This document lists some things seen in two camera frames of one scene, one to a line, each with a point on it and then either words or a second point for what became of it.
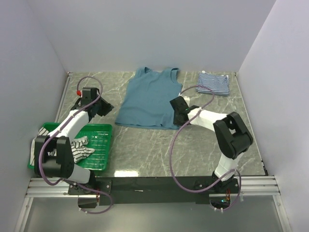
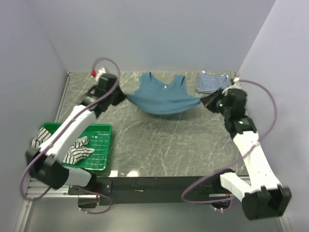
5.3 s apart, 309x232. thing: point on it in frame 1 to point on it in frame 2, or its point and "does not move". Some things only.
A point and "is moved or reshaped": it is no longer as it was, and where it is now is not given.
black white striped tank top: [78, 147] does not move
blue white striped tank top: [218, 84] does not move
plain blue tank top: [146, 103] is moved or reshaped
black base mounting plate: [150, 191] does not move
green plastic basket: [99, 136] does not move
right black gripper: [175, 122] to [209, 101]
